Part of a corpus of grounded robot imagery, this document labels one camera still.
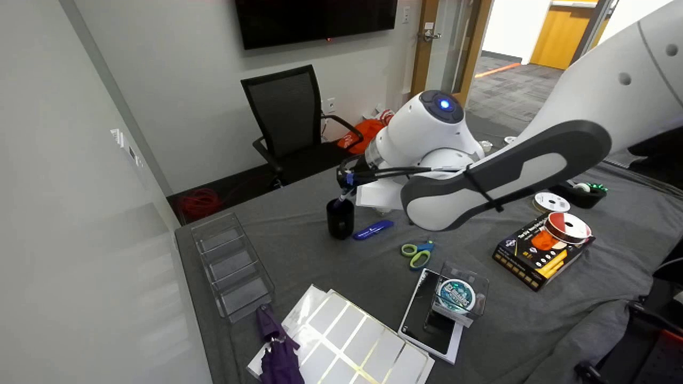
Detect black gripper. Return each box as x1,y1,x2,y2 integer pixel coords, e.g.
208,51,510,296
332,156,375,207

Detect black mug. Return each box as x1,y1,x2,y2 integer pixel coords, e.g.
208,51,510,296
325,197,356,241

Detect orange plastic bag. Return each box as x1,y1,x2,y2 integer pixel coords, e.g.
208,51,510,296
334,116,392,158

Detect grey table cloth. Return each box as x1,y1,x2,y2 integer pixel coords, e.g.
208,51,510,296
173,114,683,384

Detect green blue scissors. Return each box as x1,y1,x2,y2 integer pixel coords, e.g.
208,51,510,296
396,240,438,274

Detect black mesh office chair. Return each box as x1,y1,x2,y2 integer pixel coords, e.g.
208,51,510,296
239,62,367,188

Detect clear plastic tray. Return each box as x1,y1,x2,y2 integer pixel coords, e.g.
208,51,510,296
192,213,278,325

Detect white label sheets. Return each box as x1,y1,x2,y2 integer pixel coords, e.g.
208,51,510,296
246,284,435,384

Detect white box with black screen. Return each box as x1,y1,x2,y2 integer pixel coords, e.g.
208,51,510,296
395,267,477,368

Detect wooden glass panel door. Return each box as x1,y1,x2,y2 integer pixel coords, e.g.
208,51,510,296
407,0,494,109

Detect purple cloth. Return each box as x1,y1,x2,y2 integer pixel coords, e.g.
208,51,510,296
253,306,308,384

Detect black orange cardboard box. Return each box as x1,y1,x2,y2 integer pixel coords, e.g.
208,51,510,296
490,212,597,293

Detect red white ribbon spool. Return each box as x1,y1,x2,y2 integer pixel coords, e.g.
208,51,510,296
545,209,596,243

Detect black tape dispenser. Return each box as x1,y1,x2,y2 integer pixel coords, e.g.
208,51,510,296
552,180,609,212

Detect yellow wooden door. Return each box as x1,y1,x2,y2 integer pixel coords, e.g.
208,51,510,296
530,3,600,74

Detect red cable coil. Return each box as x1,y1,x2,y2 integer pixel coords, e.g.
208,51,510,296
174,188,228,224

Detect black wall television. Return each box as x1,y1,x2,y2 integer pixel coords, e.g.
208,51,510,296
233,0,400,51

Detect metal door frame post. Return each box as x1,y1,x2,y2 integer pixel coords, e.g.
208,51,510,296
583,0,621,38

